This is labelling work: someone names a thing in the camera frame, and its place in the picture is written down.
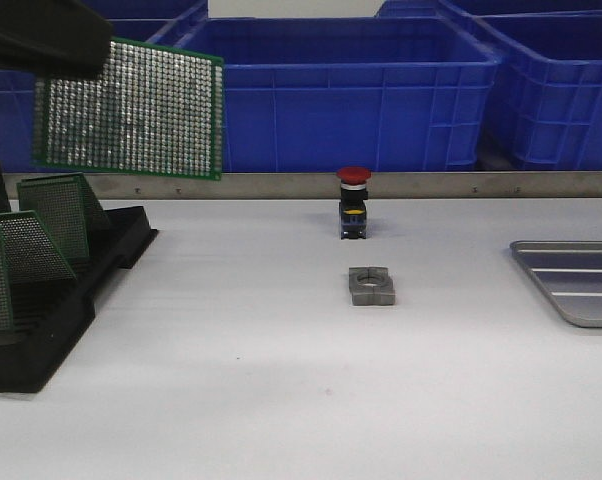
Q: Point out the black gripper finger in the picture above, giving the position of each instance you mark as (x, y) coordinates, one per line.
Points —
(54, 38)

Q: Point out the green perforated circuit board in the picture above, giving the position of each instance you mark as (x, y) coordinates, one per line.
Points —
(151, 110)

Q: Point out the black slotted board rack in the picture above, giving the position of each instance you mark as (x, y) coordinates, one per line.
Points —
(50, 317)

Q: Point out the silver metal tray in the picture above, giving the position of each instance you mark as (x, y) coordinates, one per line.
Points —
(568, 274)

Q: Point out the blue far left crate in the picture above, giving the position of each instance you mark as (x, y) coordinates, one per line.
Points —
(142, 9)

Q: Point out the blue left plastic crate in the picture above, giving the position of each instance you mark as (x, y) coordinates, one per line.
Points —
(17, 93)

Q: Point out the blue plastic crate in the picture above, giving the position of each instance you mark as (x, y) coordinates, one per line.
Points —
(17, 93)
(316, 95)
(545, 107)

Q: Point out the blue centre plastic crate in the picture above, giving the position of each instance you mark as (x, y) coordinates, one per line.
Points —
(316, 95)

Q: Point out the blue far right crate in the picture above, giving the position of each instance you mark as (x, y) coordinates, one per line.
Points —
(468, 9)

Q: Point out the red emergency stop button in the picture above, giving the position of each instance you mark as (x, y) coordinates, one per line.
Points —
(352, 208)

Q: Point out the grey metal clamp block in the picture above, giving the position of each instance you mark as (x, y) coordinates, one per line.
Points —
(371, 286)

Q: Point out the blue right plastic crate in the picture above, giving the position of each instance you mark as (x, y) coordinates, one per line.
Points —
(545, 107)

